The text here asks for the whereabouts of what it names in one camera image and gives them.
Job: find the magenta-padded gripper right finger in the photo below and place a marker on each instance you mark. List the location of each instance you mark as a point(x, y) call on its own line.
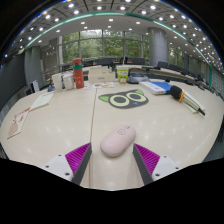
point(148, 159)

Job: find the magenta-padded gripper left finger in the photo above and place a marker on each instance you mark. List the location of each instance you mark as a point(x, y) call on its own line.
point(77, 156)

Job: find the printed paper cup with straw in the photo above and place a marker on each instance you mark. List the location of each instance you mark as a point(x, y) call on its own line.
point(122, 75)

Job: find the black handheld microphone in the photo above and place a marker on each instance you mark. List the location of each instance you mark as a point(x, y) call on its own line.
point(176, 92)

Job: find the white cup with lid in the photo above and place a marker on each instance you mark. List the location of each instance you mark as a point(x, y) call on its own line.
point(68, 82)

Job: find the dark conference chairs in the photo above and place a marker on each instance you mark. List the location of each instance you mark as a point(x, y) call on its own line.
point(173, 67)

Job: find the white printed paper sheet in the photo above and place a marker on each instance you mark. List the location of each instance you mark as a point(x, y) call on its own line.
point(193, 107)

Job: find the beige cardboard box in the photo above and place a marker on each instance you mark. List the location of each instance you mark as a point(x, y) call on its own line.
point(101, 74)

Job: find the round ceiling lights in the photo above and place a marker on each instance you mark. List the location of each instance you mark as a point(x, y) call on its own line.
point(99, 8)

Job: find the colourful sticker sheet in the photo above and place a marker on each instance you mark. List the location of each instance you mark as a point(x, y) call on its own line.
point(101, 85)

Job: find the tall white paper cup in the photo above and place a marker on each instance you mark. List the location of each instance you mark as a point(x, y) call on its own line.
point(57, 82)

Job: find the blue and white book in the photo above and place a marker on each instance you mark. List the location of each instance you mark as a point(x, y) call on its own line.
point(156, 87)

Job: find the red and white leaflet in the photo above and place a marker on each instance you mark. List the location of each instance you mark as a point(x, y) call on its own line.
point(18, 122)

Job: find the pink computer mouse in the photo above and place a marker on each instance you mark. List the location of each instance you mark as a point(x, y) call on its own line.
point(117, 141)

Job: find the cat face mouse pad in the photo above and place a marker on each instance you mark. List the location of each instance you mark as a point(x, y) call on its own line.
point(124, 99)

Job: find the red bottle with green band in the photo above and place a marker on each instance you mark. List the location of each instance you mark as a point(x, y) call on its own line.
point(78, 75)

